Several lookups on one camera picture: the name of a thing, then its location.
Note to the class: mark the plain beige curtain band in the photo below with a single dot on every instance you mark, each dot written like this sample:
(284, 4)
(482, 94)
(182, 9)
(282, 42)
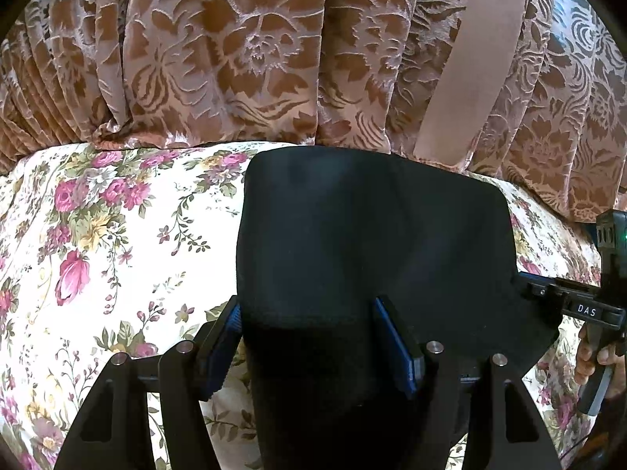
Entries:
(465, 58)

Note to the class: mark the white floral bedsheet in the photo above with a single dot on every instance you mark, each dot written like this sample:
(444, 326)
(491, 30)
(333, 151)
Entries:
(122, 264)

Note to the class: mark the black pants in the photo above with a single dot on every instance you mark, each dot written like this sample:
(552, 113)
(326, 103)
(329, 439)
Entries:
(367, 235)

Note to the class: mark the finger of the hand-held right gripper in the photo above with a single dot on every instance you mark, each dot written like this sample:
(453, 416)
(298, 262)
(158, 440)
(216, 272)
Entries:
(536, 286)

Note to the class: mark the brown damask curtain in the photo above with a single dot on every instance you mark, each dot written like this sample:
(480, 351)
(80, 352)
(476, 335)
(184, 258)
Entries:
(220, 58)

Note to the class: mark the person's right hand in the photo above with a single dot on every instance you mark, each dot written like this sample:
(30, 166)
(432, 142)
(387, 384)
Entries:
(585, 357)

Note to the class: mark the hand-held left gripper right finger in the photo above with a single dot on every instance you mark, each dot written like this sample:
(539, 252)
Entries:
(392, 347)

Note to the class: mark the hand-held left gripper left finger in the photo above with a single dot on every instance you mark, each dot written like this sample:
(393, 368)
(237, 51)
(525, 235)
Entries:
(229, 338)

